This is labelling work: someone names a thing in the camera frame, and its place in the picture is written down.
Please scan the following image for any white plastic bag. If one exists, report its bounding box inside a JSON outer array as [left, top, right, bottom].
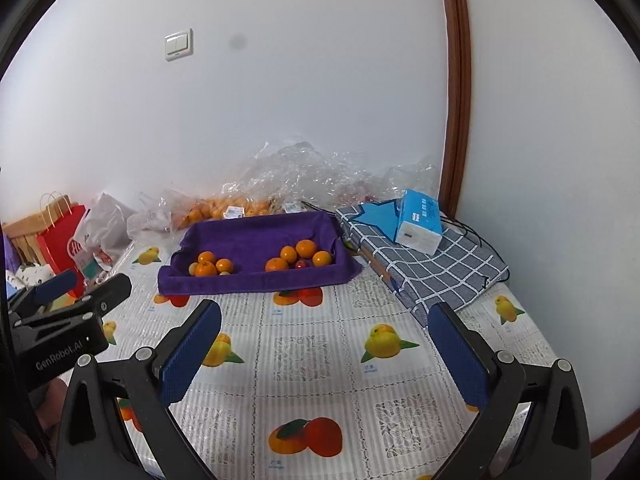
[[75, 192, 137, 272]]

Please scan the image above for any blue tissue box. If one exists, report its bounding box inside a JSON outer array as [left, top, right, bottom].
[[395, 189, 445, 255]]

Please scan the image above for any small clear plastic bag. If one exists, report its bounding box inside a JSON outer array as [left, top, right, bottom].
[[127, 190, 192, 241]]

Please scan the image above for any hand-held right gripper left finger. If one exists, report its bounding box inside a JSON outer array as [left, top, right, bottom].
[[55, 299, 223, 480]]

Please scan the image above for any white floral packet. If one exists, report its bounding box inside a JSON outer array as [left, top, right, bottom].
[[7, 264, 55, 292]]

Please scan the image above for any white light switch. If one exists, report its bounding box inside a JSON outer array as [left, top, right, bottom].
[[165, 29, 193, 62]]

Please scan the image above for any grey checked cloth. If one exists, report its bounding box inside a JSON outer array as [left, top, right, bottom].
[[335, 205, 510, 315]]

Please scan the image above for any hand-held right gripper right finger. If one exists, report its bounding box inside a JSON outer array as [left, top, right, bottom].
[[427, 301, 593, 480]]

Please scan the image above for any blue paper star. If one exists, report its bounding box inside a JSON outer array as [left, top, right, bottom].
[[350, 200, 403, 243]]

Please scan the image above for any thin black cable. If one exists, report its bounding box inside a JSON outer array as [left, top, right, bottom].
[[440, 212, 512, 287]]

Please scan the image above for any large clear plastic bag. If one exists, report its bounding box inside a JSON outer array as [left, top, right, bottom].
[[220, 137, 441, 216]]

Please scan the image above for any brown wooden board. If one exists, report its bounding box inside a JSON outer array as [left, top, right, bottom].
[[361, 252, 401, 292]]

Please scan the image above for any purple towel-lined tray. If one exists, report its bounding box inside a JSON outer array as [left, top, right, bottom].
[[158, 211, 364, 297]]

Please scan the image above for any fruit-print tablecloth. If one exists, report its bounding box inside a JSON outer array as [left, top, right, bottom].
[[5, 230, 558, 480]]

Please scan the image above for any clear bag of tangerines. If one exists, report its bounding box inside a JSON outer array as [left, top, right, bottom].
[[172, 195, 273, 231]]

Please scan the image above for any red paper bag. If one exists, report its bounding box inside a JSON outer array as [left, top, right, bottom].
[[36, 191, 94, 299]]

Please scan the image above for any brown wooden door frame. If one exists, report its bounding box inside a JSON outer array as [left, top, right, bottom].
[[437, 0, 473, 216]]

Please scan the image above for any purple bag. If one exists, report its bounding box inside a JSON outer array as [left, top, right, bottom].
[[0, 234, 22, 277]]

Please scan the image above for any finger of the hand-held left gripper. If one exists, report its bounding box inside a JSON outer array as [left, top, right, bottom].
[[7, 269, 79, 319], [65, 274, 134, 321]]

